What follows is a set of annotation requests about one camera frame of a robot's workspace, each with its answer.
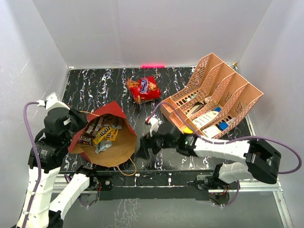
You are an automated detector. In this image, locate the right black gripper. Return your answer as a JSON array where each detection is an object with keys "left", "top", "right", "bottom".
[{"left": 136, "top": 125, "right": 178, "bottom": 159}]

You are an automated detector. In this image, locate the red paper bag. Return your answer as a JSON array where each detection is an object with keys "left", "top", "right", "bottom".
[{"left": 68, "top": 102, "right": 137, "bottom": 171}]

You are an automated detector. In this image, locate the red cookie snack bag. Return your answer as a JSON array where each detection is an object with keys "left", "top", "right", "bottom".
[{"left": 126, "top": 76, "right": 161, "bottom": 105}]

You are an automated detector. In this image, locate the pink plastic file organizer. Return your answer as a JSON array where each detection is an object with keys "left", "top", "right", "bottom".
[{"left": 160, "top": 53, "right": 263, "bottom": 139}]

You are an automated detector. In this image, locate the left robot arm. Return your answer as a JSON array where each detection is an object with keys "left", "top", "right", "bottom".
[{"left": 15, "top": 107, "right": 98, "bottom": 228}]

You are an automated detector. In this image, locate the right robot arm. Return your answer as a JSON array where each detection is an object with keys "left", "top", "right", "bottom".
[{"left": 137, "top": 122, "right": 281, "bottom": 189}]

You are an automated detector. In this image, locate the brown candy packet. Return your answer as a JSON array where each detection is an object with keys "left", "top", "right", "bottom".
[{"left": 77, "top": 116, "right": 104, "bottom": 145}]

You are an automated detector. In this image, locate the yellow candy packet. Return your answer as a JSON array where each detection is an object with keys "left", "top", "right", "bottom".
[{"left": 93, "top": 126, "right": 119, "bottom": 145}]

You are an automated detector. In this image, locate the yellow cube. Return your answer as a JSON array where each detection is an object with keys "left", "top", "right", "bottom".
[{"left": 183, "top": 127, "right": 193, "bottom": 134}]

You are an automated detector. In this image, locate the white label card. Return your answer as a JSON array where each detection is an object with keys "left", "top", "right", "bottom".
[{"left": 193, "top": 111, "right": 219, "bottom": 128}]

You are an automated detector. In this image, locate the white card pack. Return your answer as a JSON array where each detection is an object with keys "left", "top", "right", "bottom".
[{"left": 202, "top": 125, "right": 222, "bottom": 138}]

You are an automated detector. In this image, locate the pink tape strip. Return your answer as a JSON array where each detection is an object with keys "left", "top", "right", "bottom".
[{"left": 141, "top": 64, "right": 165, "bottom": 68}]

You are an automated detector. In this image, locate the blue cube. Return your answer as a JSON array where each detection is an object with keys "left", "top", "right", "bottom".
[{"left": 218, "top": 122, "right": 229, "bottom": 131}]

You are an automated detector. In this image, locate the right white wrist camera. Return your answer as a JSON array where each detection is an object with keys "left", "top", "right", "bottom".
[{"left": 145, "top": 116, "right": 159, "bottom": 137}]

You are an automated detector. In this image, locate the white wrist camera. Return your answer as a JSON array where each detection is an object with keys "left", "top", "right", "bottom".
[
  {"left": 145, "top": 116, "right": 159, "bottom": 137},
  {"left": 37, "top": 92, "right": 70, "bottom": 111}
]

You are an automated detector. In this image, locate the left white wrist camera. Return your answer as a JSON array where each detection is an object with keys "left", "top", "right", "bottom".
[{"left": 37, "top": 92, "right": 70, "bottom": 111}]

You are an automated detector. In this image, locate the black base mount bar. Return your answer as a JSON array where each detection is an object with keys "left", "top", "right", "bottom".
[{"left": 78, "top": 170, "right": 240, "bottom": 202}]

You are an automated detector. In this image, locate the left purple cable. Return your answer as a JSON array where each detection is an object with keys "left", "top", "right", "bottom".
[{"left": 16, "top": 101, "right": 46, "bottom": 228}]

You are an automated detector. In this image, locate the purple cable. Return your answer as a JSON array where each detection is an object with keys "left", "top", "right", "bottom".
[
  {"left": 16, "top": 101, "right": 46, "bottom": 228},
  {"left": 147, "top": 102, "right": 303, "bottom": 175}
]

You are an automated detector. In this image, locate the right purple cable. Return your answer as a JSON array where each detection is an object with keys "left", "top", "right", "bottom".
[{"left": 147, "top": 102, "right": 303, "bottom": 175}]

